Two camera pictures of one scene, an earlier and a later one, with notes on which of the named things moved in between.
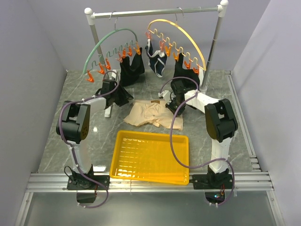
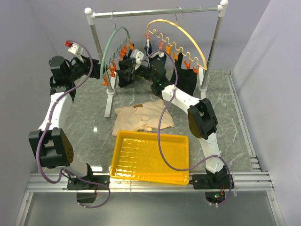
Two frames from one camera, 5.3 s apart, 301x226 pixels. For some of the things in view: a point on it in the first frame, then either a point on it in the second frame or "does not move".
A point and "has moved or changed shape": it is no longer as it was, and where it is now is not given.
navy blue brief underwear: [157, 61] does not move
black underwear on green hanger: [128, 72] does not move
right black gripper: [169, 105] -> [134, 71]
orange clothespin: [91, 78] has moved or changed shape
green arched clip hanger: [94, 46] -> [113, 47]
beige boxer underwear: [155, 111] has moved or changed shape
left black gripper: [125, 96] -> [86, 64]
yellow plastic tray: [148, 157] does not move
